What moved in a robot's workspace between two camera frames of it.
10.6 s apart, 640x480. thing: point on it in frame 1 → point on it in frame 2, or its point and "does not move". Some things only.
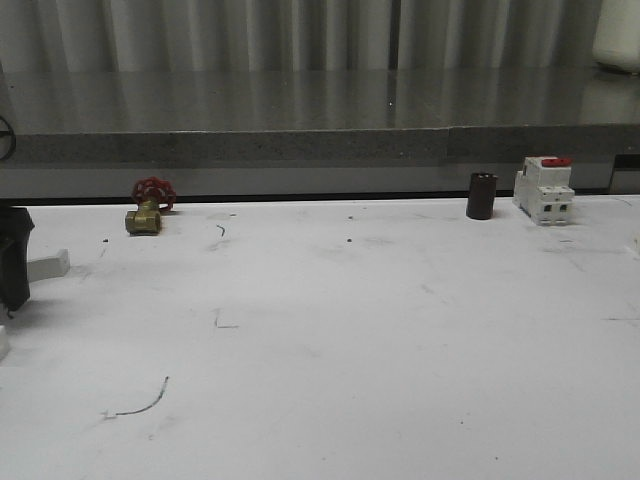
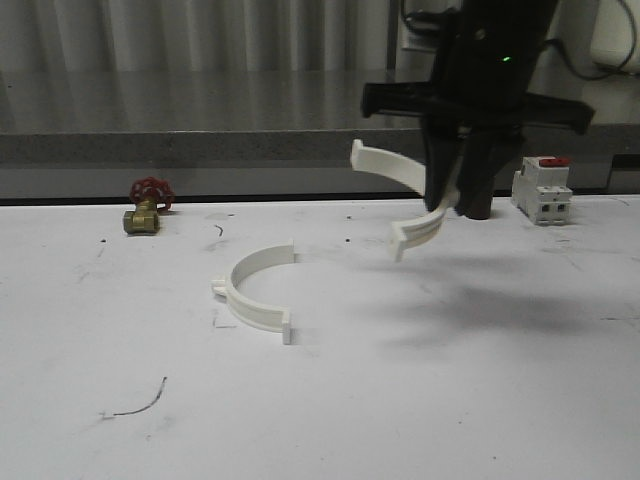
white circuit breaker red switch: [543, 191] does not move
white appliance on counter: [617, 36] does not move
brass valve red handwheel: [151, 194] does not move
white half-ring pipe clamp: [49, 268] → [247, 309]
